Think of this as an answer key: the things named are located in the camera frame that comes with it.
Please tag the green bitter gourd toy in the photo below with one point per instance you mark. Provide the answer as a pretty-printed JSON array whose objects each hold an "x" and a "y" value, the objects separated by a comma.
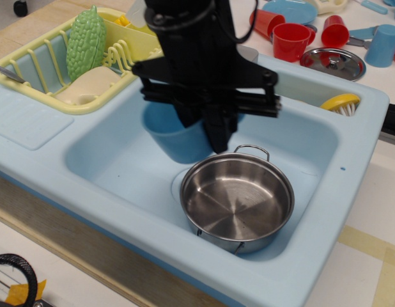
[{"x": 85, "y": 49}]

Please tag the yellow dish rack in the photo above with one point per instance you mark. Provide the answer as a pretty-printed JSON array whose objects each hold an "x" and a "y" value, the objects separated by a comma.
[{"x": 43, "y": 67}]

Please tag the steel pot lid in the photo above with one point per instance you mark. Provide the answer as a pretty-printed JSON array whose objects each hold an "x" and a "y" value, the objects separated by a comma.
[{"x": 336, "y": 62}]

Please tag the red cup upside down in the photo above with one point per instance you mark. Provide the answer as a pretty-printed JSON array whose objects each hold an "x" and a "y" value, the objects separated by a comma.
[{"x": 335, "y": 34}]

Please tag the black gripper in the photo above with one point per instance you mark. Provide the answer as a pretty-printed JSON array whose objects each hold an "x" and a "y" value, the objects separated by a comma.
[{"x": 201, "y": 71}]

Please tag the red mug front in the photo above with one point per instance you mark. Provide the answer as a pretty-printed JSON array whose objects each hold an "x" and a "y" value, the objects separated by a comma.
[{"x": 290, "y": 41}]

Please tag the grey spoon handle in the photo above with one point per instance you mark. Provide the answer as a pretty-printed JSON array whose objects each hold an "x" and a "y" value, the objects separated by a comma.
[{"x": 9, "y": 75}]

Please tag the light blue toy sink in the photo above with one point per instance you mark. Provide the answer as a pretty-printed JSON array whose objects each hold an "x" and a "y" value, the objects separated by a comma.
[{"x": 104, "y": 168}]

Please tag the blue cup upside down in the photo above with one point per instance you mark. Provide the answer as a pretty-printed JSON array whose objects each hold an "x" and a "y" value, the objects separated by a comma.
[{"x": 382, "y": 48}]

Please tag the grey toy faucet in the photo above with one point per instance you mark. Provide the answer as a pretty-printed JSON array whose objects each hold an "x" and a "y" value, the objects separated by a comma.
[{"x": 248, "y": 53}]

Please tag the translucent white spatula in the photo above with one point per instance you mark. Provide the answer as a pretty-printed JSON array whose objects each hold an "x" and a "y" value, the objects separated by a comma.
[{"x": 135, "y": 14}]

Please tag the cream toy appliance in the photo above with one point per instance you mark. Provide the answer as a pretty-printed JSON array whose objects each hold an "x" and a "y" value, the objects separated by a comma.
[{"x": 328, "y": 6}]

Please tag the blue plastic plate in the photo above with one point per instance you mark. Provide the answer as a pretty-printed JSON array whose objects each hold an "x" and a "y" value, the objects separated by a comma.
[{"x": 299, "y": 12}]

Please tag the blue toy knife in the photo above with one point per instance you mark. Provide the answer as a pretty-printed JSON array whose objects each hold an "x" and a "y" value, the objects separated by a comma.
[{"x": 363, "y": 34}]

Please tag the red cup lying left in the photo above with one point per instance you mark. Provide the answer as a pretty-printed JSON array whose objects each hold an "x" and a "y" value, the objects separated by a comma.
[{"x": 264, "y": 22}]

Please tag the stainless steel pot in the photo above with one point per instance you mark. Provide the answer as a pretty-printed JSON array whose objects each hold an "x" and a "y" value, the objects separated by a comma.
[{"x": 238, "y": 201}]

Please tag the yellow tape piece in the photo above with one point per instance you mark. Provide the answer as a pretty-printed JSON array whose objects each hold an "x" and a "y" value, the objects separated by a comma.
[{"x": 18, "y": 293}]

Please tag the blue plastic mug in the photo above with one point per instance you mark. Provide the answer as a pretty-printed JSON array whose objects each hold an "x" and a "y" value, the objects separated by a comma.
[{"x": 182, "y": 144}]

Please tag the yellow dish brush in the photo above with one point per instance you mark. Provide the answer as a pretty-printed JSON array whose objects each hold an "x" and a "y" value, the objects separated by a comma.
[{"x": 343, "y": 104}]

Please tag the black bar right edge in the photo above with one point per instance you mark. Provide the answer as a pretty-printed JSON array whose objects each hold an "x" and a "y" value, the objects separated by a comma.
[{"x": 388, "y": 126}]

